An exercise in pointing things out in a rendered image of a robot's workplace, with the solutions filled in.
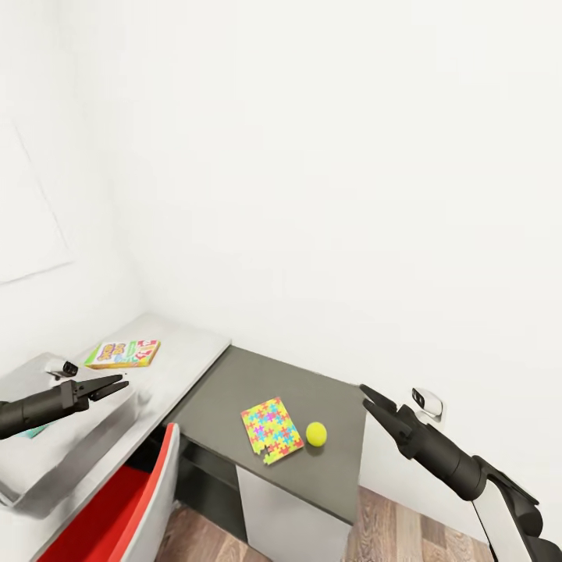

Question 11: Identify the board game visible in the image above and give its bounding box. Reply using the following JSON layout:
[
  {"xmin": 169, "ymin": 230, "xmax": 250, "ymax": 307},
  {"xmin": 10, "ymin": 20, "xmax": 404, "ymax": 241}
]
[
  {"xmin": 82, "ymin": 340, "xmax": 161, "ymax": 370},
  {"xmin": 21, "ymin": 424, "xmax": 47, "ymax": 439}
]

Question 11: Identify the toy box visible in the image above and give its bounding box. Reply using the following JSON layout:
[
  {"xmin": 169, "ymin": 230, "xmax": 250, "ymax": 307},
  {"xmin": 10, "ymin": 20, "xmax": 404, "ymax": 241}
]
[{"xmin": 0, "ymin": 351, "xmax": 137, "ymax": 521}]

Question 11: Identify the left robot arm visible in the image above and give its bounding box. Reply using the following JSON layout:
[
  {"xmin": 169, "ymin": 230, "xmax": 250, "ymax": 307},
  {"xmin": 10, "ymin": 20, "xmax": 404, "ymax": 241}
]
[{"xmin": 0, "ymin": 358, "xmax": 130, "ymax": 440}]

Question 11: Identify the tennis ball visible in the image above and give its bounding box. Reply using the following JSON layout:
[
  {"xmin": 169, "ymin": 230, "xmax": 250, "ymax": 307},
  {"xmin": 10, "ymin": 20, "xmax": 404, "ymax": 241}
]
[{"xmin": 306, "ymin": 422, "xmax": 326, "ymax": 446}]

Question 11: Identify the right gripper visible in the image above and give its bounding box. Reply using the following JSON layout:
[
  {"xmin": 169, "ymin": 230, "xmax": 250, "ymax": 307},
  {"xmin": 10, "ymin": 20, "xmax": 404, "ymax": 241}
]
[{"xmin": 359, "ymin": 384, "xmax": 461, "ymax": 480}]

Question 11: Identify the jigsaw puzzle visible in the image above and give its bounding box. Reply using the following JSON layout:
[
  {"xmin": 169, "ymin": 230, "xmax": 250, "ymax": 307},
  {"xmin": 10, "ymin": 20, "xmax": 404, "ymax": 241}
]
[{"xmin": 241, "ymin": 397, "xmax": 304, "ymax": 464}]

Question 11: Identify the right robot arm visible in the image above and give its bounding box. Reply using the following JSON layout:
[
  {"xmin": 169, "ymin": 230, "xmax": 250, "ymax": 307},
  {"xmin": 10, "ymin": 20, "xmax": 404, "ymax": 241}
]
[{"xmin": 359, "ymin": 384, "xmax": 562, "ymax": 562}]

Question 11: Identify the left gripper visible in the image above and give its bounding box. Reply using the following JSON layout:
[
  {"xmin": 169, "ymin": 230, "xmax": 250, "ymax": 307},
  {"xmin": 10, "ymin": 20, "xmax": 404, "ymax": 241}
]
[{"xmin": 22, "ymin": 375, "xmax": 130, "ymax": 430}]

